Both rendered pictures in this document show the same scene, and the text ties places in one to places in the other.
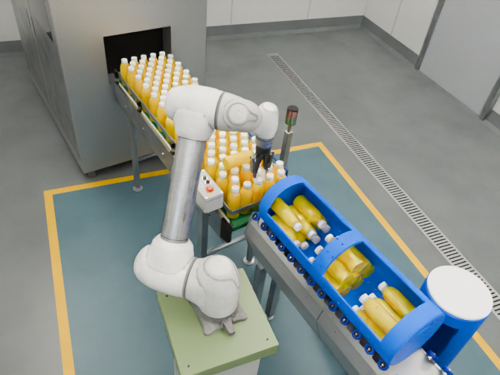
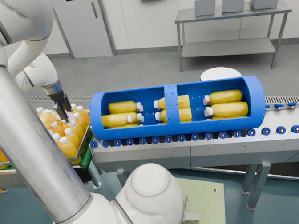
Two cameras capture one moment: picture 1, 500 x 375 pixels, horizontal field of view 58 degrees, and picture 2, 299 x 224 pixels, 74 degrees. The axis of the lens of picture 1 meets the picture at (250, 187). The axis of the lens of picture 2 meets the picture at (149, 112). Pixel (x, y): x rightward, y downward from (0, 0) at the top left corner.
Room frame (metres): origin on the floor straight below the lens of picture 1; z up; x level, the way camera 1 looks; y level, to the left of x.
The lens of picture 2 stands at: (0.73, 0.26, 1.80)
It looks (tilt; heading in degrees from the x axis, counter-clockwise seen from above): 39 degrees down; 317
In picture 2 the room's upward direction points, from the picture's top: 12 degrees counter-clockwise
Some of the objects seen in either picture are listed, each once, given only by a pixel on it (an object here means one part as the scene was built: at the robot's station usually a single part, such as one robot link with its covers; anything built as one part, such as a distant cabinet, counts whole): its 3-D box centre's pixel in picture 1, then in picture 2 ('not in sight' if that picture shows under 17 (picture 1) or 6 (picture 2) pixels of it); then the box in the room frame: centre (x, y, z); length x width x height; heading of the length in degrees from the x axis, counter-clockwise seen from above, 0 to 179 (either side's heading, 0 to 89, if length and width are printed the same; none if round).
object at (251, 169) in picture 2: not in sight; (250, 172); (0.88, -0.83, 0.31); 0.06 x 0.06 x 0.63; 38
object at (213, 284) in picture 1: (216, 283); (152, 197); (0.99, 0.08, 1.23); 0.18 x 0.16 x 0.22; 79
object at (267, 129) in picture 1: (264, 119); (39, 68); (1.75, -0.03, 1.45); 0.13 x 0.11 x 0.16; 79
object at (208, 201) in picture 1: (204, 190); not in sight; (1.65, 0.22, 1.05); 0.20 x 0.10 x 0.10; 38
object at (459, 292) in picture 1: (459, 291); (220, 77); (1.24, -0.96, 1.03); 0.28 x 0.28 x 0.01
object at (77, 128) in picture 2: (257, 193); (78, 134); (1.75, -0.04, 0.99); 0.07 x 0.07 x 0.19
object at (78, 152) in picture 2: (264, 200); (86, 133); (1.73, -0.08, 0.96); 0.40 x 0.01 x 0.03; 128
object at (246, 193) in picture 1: (245, 198); (74, 142); (1.70, 0.02, 0.99); 0.07 x 0.07 x 0.19
